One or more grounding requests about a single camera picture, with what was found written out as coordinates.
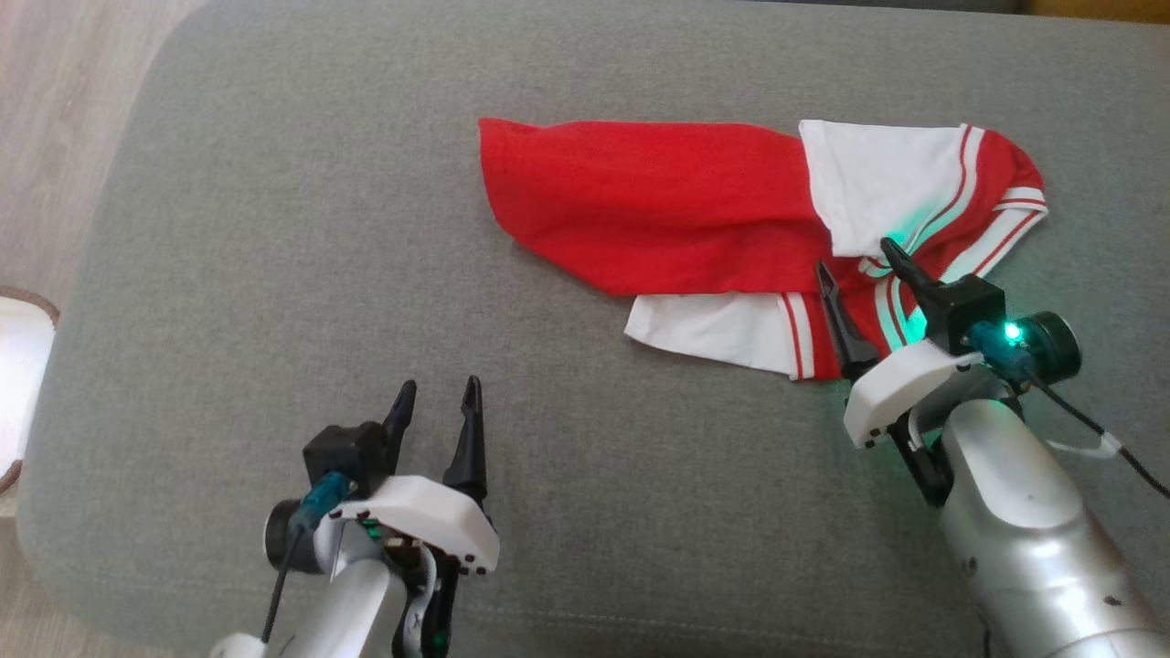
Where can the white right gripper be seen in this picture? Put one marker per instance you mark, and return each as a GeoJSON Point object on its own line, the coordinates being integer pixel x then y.
{"type": "Point", "coordinates": [900, 384]}

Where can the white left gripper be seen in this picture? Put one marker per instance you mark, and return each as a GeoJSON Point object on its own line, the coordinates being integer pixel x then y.
{"type": "Point", "coordinates": [430, 516]}

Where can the red and white jersey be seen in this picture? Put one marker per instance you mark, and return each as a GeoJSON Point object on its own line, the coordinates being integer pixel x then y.
{"type": "Point", "coordinates": [658, 201]}

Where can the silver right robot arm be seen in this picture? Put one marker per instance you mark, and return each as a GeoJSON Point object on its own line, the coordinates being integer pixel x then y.
{"type": "Point", "coordinates": [1033, 530]}

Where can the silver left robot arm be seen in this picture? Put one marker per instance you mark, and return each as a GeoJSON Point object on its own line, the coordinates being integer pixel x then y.
{"type": "Point", "coordinates": [356, 612]}

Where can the grey fabric sofa seat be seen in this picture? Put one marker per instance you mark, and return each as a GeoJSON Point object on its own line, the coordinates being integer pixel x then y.
{"type": "Point", "coordinates": [457, 366]}

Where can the grey sofa back cushion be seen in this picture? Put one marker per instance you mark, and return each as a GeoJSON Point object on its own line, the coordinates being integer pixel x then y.
{"type": "Point", "coordinates": [868, 4]}

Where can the white basket with brown rim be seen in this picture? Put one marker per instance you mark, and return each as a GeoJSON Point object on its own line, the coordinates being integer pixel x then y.
{"type": "Point", "coordinates": [23, 384]}

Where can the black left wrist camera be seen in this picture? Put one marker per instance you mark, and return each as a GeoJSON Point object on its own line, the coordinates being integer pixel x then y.
{"type": "Point", "coordinates": [343, 457]}

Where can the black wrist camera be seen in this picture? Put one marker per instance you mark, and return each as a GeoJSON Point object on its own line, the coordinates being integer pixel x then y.
{"type": "Point", "coordinates": [343, 457]}
{"type": "Point", "coordinates": [1005, 320]}

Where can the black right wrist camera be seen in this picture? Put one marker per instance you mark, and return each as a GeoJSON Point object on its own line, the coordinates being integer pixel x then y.
{"type": "Point", "coordinates": [1005, 320]}

